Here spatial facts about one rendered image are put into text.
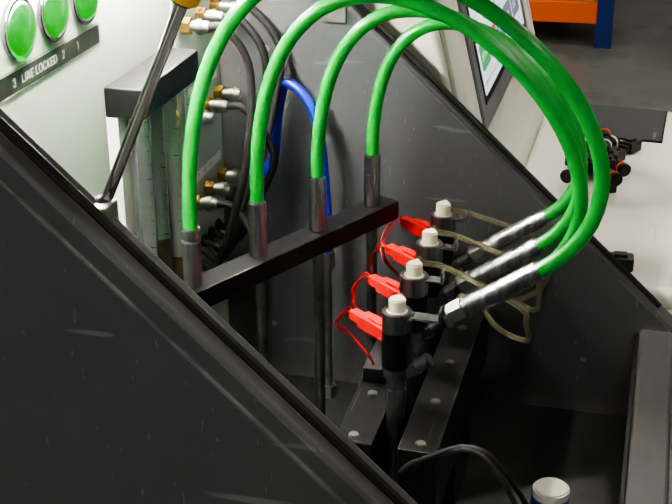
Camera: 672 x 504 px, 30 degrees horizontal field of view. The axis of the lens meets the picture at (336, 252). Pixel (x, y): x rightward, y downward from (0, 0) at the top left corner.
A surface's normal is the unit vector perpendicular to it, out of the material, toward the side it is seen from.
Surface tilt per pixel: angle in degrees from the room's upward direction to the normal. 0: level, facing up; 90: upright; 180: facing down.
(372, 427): 0
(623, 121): 0
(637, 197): 0
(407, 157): 90
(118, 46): 90
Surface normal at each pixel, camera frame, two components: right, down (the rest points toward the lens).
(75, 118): 0.97, 0.10
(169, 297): 0.66, -0.60
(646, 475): 0.00, -0.91
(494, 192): -0.25, 0.40
